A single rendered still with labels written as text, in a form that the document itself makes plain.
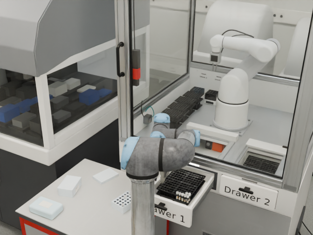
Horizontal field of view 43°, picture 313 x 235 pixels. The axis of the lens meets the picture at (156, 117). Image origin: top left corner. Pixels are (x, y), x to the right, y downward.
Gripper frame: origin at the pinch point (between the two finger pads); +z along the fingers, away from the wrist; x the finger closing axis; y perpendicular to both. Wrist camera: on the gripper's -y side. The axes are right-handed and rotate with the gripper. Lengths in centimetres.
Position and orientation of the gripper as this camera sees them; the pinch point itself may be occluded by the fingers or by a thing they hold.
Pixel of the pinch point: (158, 180)
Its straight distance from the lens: 198.8
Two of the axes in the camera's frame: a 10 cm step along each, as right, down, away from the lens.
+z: -0.1, 9.0, 4.4
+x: -8.1, -2.7, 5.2
